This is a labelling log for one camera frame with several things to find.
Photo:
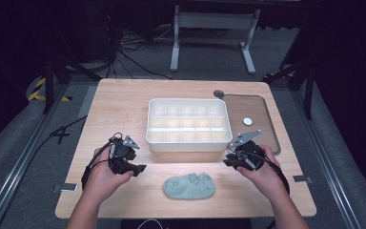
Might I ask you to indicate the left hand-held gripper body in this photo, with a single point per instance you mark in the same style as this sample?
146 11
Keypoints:
123 152

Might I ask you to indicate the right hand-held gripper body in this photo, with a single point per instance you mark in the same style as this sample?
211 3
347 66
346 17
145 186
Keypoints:
249 152

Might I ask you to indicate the light green sock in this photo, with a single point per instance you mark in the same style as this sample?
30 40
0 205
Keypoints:
189 187

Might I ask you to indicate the white compartment storage box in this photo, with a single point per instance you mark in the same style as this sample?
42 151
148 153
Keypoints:
189 125

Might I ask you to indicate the person's right hand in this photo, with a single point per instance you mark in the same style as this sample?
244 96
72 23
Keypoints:
265 178

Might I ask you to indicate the person's left hand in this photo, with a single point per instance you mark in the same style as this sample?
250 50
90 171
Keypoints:
103 179

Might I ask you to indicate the white round disc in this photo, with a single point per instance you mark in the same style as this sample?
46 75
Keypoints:
247 121

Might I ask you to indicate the brown inset table panel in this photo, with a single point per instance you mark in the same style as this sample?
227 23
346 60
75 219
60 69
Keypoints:
254 108

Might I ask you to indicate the grey round table grommet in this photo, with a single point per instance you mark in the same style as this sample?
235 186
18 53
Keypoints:
218 93

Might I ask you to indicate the black metal stand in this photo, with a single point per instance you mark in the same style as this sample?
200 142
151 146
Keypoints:
49 82
308 79

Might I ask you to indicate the yellow black floor tape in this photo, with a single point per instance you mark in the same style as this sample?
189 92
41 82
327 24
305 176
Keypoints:
39 90

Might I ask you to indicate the grey metal table bracket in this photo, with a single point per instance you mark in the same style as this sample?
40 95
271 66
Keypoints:
302 179
66 187

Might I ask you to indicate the aluminium floor rail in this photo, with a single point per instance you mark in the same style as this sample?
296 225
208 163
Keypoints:
330 165
19 165

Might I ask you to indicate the grey metal table frame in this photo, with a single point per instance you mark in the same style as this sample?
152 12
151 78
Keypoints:
214 20

